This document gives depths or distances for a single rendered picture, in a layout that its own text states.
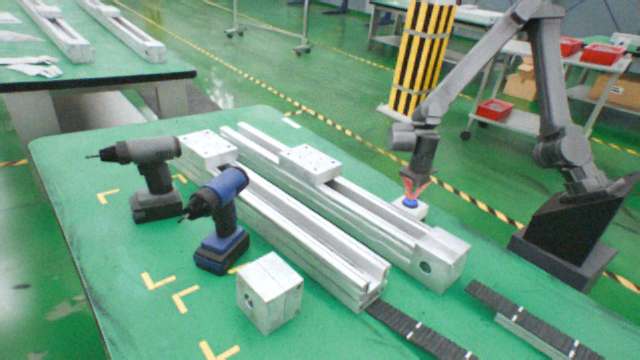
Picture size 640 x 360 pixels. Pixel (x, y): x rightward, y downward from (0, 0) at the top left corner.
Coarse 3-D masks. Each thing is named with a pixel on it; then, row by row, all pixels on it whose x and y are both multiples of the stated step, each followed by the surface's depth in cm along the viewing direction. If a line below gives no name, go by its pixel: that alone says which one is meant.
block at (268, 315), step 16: (272, 256) 79; (240, 272) 74; (256, 272) 74; (272, 272) 75; (288, 272) 75; (240, 288) 75; (256, 288) 71; (272, 288) 71; (288, 288) 72; (240, 304) 78; (256, 304) 72; (272, 304) 70; (288, 304) 74; (256, 320) 74; (272, 320) 73; (288, 320) 77
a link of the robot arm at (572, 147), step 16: (544, 16) 102; (560, 16) 103; (528, 32) 107; (544, 32) 103; (544, 48) 103; (544, 64) 102; (560, 64) 103; (544, 80) 102; (560, 80) 102; (544, 96) 102; (560, 96) 101; (544, 112) 103; (560, 112) 101; (544, 128) 103; (560, 128) 99; (576, 128) 98; (560, 144) 97; (576, 144) 97; (576, 160) 97
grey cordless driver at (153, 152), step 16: (128, 144) 89; (144, 144) 90; (160, 144) 91; (176, 144) 93; (112, 160) 88; (128, 160) 89; (144, 160) 91; (160, 160) 93; (144, 176) 95; (160, 176) 96; (144, 192) 98; (160, 192) 98; (176, 192) 103; (144, 208) 96; (160, 208) 98; (176, 208) 100
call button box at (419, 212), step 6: (402, 198) 110; (390, 204) 107; (396, 204) 107; (402, 204) 107; (420, 204) 108; (402, 210) 105; (408, 210) 105; (414, 210) 105; (420, 210) 105; (426, 210) 108; (414, 216) 103; (420, 216) 106
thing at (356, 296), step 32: (192, 160) 112; (256, 192) 107; (256, 224) 98; (288, 224) 90; (320, 224) 91; (288, 256) 92; (320, 256) 82; (352, 256) 86; (352, 288) 78; (384, 288) 85
